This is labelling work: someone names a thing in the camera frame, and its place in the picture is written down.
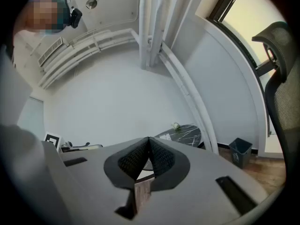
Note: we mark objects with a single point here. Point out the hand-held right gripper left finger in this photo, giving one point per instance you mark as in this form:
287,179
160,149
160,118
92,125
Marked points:
89,184

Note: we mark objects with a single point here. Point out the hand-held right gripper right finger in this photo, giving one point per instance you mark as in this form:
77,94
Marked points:
199,184

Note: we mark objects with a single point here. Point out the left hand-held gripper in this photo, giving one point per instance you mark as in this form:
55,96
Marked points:
52,140

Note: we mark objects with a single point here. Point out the round black marble table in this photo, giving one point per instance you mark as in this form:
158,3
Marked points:
185,135

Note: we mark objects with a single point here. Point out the black office chair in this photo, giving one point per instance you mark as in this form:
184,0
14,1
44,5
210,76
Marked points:
82,145

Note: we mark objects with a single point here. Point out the dark grey trash bin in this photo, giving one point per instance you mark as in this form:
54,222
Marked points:
240,152

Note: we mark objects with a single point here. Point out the white flower bouquet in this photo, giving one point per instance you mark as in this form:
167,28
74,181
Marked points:
175,125

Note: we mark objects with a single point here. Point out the white ceiling pipe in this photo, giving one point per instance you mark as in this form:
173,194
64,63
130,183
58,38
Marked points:
77,60
93,43

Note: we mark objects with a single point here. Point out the thick white insulated pipe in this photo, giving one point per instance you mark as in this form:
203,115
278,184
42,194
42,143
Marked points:
199,95

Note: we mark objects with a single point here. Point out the white air vent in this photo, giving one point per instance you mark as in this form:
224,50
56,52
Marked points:
50,51

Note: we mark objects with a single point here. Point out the grey mesh office chair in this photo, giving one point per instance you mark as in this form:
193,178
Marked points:
281,97

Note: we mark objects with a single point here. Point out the person's head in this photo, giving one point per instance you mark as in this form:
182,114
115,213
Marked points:
39,15

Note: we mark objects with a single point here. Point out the white overhead pipe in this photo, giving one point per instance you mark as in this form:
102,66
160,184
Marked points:
155,32
143,32

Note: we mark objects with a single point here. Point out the round ceiling lamp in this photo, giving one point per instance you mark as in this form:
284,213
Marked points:
91,3

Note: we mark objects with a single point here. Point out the window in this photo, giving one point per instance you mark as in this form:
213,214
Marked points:
246,20

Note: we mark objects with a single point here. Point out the thin white wall pipe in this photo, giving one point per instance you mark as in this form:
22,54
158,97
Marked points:
174,71

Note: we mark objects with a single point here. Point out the black head-mounted camera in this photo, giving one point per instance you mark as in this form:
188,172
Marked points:
75,17

